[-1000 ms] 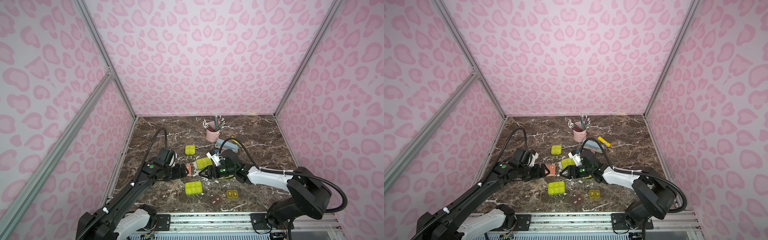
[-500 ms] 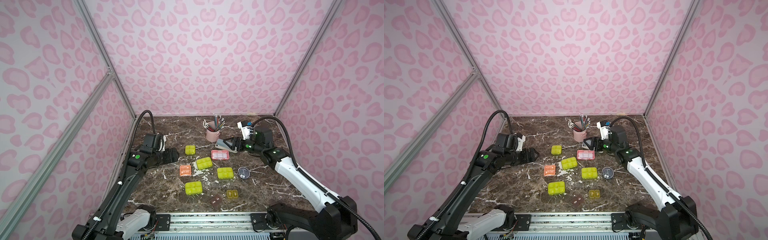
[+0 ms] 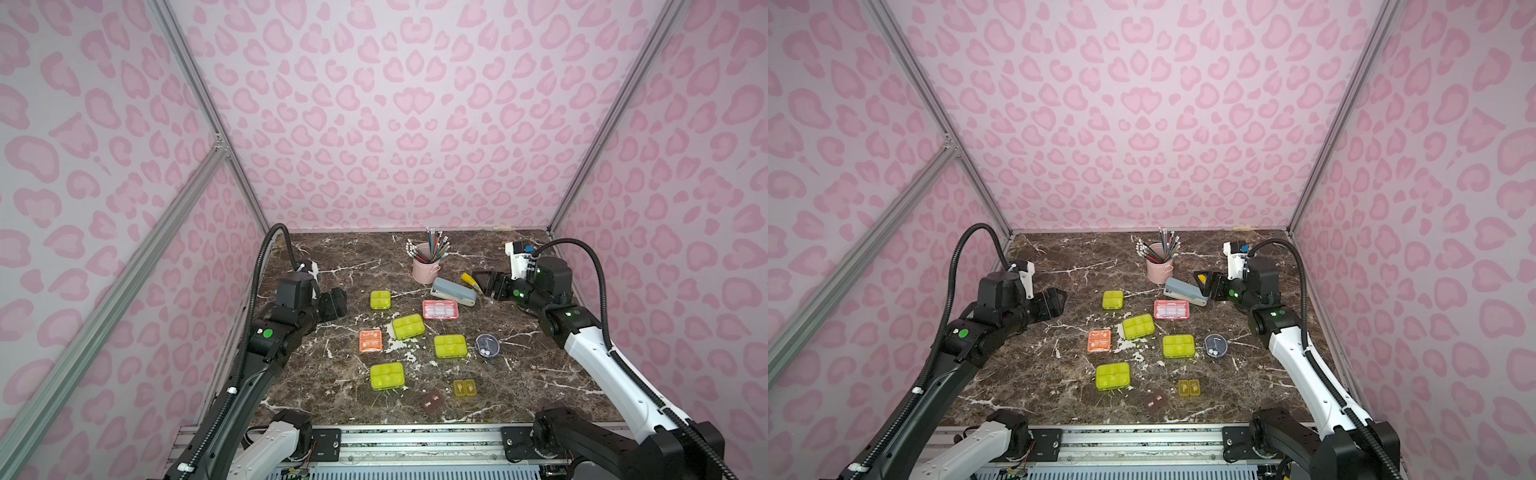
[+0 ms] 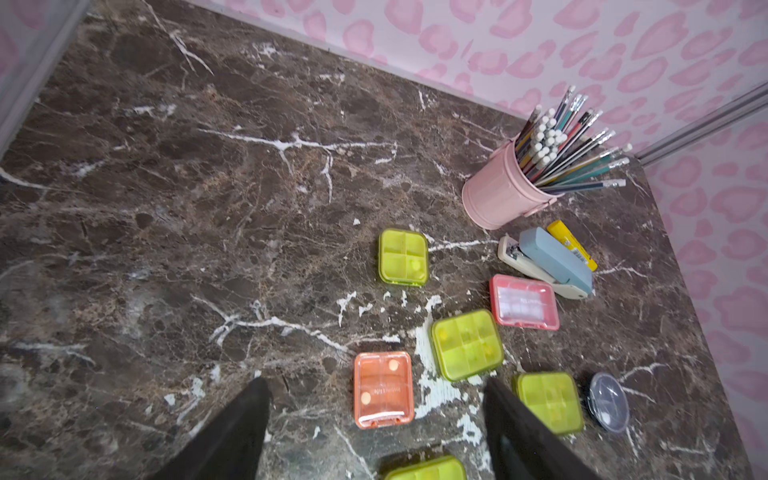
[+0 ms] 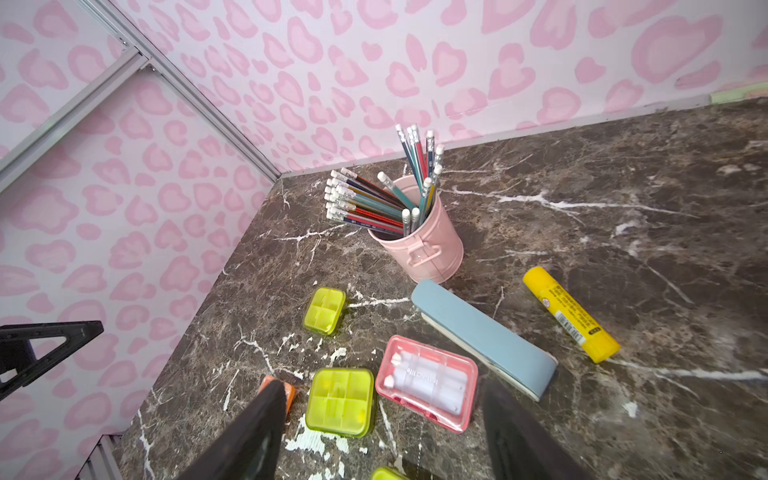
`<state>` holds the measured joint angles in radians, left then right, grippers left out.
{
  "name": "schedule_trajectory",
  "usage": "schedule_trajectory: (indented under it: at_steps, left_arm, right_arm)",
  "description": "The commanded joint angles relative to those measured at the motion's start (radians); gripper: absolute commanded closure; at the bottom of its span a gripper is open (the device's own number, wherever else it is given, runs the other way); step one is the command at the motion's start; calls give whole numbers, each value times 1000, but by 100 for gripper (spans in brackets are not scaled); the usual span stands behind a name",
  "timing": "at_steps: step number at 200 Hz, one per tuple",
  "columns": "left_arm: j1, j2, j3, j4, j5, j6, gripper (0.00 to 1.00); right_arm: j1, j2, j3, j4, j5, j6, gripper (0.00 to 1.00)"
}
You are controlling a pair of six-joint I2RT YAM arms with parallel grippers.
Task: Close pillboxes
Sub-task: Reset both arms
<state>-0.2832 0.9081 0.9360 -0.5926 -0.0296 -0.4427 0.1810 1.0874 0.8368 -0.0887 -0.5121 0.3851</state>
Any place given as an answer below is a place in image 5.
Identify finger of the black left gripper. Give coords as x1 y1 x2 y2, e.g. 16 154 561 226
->
1 320 104 400

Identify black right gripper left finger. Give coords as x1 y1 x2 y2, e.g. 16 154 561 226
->
179 380 287 479

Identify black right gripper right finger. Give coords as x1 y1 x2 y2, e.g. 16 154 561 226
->
481 381 590 479

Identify small orange pillbox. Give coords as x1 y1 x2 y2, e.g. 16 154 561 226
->
257 375 298 418

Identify green pillbox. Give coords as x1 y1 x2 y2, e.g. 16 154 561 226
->
303 287 346 335
305 368 374 438
370 467 408 480

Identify pink red rectangular pillbox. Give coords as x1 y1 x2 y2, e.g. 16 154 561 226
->
375 335 479 433

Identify grey blue stapler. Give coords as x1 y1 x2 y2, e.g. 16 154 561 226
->
411 280 558 402

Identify yellow glue stick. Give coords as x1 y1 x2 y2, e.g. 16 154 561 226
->
523 267 621 364

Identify pink pencil cup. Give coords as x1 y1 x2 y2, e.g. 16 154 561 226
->
369 195 464 284

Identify pencils in cup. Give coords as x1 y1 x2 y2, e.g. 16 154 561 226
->
324 124 444 240

